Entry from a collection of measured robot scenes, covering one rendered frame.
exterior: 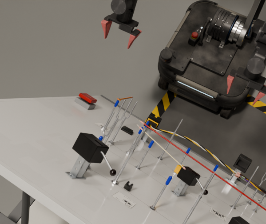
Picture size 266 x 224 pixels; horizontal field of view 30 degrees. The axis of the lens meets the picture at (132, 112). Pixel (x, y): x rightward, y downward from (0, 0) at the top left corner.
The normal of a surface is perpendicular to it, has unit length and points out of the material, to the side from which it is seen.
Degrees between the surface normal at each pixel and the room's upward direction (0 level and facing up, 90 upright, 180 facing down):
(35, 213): 0
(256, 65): 60
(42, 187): 54
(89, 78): 0
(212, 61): 0
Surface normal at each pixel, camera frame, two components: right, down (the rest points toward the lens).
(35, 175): 0.48, -0.86
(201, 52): 0.04, -0.48
